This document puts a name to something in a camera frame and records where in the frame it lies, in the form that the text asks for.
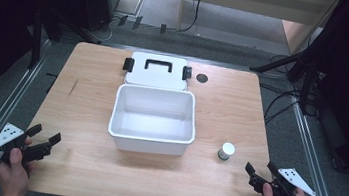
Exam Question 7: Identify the black floor cables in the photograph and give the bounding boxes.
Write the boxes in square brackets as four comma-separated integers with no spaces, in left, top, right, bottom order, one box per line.
[254,81,303,128]

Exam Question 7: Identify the black tripod stand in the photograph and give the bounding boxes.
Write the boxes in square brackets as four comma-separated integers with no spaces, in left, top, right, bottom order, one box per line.
[244,40,325,117]

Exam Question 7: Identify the white plastic storage box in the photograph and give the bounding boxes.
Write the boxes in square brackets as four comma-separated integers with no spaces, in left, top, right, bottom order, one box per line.
[105,81,202,160]

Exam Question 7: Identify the small white round bottle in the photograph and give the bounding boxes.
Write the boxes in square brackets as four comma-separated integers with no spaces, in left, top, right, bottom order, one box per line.
[216,141,237,163]

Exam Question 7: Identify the person's left hand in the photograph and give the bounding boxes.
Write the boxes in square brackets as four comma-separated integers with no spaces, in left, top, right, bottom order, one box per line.
[0,134,38,196]

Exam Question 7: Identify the black upright stand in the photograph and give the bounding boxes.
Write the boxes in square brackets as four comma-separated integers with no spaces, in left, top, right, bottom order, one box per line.
[27,9,47,71]

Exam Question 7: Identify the black hanging cable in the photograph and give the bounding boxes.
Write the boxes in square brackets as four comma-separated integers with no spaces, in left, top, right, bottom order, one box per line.
[165,0,206,36]

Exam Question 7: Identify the light wooden furniture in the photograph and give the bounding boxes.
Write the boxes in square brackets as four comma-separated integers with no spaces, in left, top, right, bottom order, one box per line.
[173,0,341,61]

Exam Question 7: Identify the metal floor rail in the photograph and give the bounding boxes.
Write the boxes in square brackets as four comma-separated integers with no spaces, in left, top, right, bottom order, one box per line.
[0,33,54,196]
[270,79,349,196]

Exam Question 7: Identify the white floor cable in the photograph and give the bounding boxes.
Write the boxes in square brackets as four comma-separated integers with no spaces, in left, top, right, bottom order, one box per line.
[85,13,125,46]

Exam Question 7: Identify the white lid with black handle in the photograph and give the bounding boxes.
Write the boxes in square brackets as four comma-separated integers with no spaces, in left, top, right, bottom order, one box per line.
[120,50,195,93]

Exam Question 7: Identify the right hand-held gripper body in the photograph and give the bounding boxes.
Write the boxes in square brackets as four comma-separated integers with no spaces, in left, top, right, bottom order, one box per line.
[249,163,320,196]

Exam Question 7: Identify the round dark table cap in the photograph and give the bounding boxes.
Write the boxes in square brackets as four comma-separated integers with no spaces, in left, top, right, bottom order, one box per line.
[195,72,210,85]

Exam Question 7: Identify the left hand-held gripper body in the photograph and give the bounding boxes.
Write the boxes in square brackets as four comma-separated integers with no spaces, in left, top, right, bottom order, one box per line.
[0,121,56,169]

